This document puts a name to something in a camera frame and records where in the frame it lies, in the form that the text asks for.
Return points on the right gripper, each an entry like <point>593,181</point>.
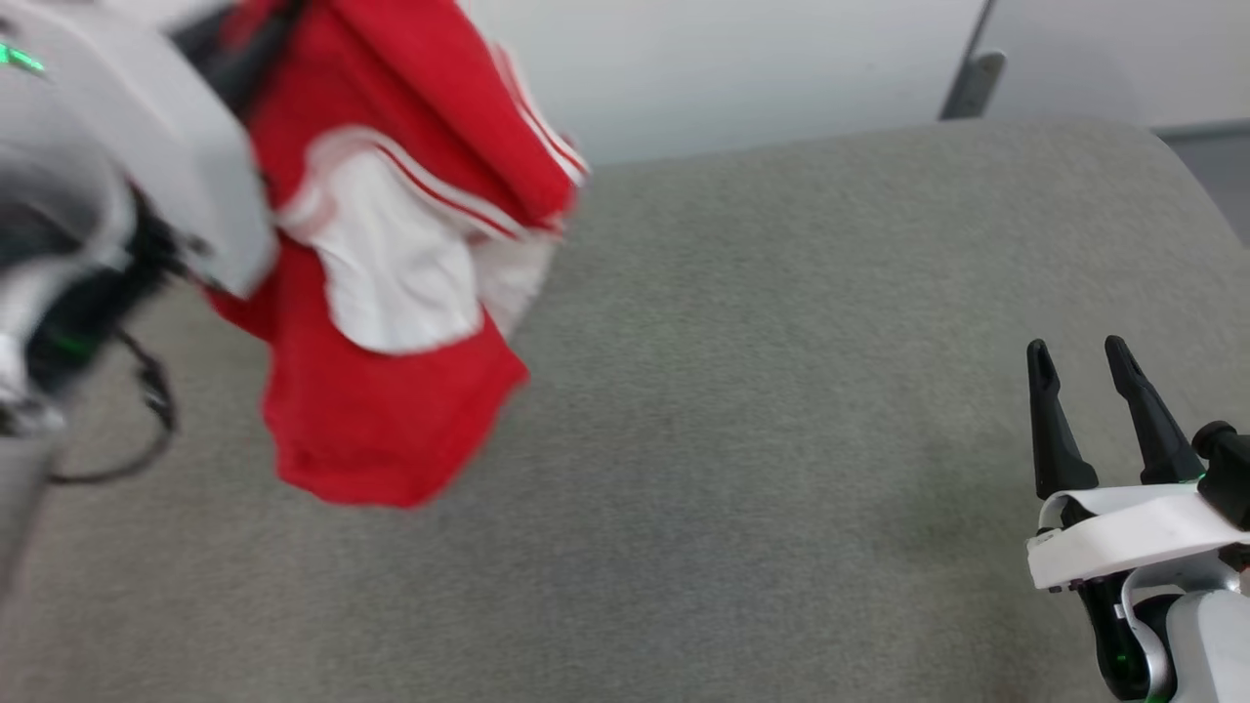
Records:
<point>1133,532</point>

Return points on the grey fabric sofa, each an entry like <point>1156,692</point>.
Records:
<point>762,410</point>

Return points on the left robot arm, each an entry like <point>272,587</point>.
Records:
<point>59,254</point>

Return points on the red and white garment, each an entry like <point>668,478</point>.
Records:
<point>391,195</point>

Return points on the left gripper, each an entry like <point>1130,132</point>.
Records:
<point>166,127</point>

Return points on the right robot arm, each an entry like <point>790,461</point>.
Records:
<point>1211,644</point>

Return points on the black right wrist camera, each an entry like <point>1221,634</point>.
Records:
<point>1226,474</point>

